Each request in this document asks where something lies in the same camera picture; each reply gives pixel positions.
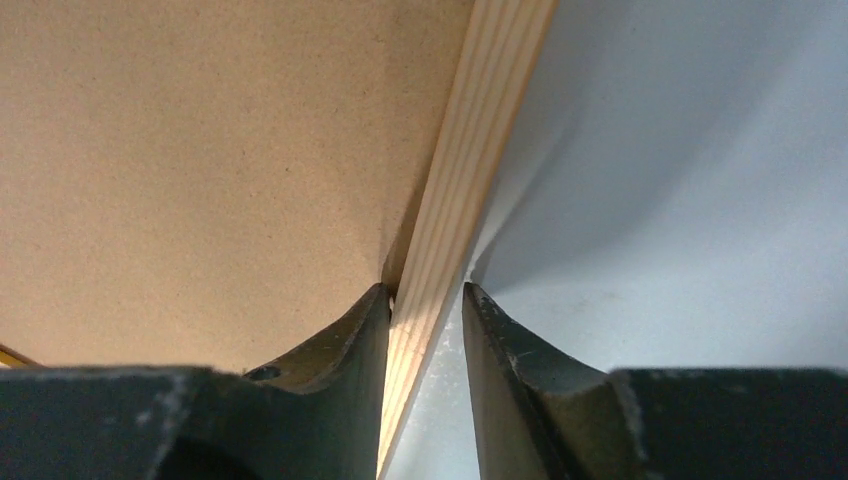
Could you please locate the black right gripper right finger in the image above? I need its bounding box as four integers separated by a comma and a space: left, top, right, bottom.
462, 283, 847, 479

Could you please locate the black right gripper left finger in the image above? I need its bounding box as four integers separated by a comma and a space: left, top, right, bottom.
1, 284, 391, 479

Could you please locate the brown cardboard backing board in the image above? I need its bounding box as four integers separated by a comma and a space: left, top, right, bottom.
1, 1, 472, 372

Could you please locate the wooden picture frame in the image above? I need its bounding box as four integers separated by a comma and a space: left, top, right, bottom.
1, 1, 555, 479

